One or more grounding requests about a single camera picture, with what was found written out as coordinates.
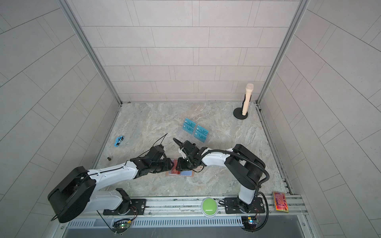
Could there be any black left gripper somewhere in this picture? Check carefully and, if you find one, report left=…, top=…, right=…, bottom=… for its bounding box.
left=149, top=158, right=176, bottom=174

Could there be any tan leather card holder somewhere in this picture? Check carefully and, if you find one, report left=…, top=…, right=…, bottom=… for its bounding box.
left=166, top=170, right=196, bottom=177

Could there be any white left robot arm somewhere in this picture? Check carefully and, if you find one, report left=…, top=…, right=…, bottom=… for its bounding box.
left=48, top=145, right=174, bottom=223

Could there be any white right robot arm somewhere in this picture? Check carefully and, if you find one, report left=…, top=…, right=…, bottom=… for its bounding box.
left=174, top=138, right=269, bottom=213

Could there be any clear acrylic card stand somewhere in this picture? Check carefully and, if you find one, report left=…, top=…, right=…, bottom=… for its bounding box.
left=176, top=118, right=210, bottom=148

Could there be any red patterned card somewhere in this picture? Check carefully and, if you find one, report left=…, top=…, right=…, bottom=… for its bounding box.
left=273, top=191, right=289, bottom=213

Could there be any green push button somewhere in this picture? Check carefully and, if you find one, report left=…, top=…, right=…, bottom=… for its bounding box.
left=201, top=197, right=218, bottom=218

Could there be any blue toy car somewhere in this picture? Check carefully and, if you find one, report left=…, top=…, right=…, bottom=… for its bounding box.
left=114, top=136, right=125, bottom=147

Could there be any beige microphone on black stand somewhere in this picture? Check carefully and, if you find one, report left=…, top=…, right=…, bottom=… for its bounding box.
left=233, top=83, right=254, bottom=120

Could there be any left circuit board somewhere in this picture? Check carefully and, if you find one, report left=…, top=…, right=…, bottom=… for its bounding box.
left=112, top=218, right=132, bottom=234

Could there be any circuit board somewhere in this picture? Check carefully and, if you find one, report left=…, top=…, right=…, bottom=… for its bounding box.
left=112, top=218, right=132, bottom=234
left=241, top=216, right=258, bottom=231

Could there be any right circuit board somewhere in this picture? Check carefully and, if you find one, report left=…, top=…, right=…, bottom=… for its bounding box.
left=241, top=216, right=258, bottom=231

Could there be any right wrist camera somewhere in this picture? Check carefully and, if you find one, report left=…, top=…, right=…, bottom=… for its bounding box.
left=178, top=148, right=187, bottom=159

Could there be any black corrugated cable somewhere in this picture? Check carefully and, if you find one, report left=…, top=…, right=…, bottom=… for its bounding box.
left=173, top=137, right=270, bottom=233

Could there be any aluminium rail base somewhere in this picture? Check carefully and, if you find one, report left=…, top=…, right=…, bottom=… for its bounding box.
left=57, top=195, right=308, bottom=233

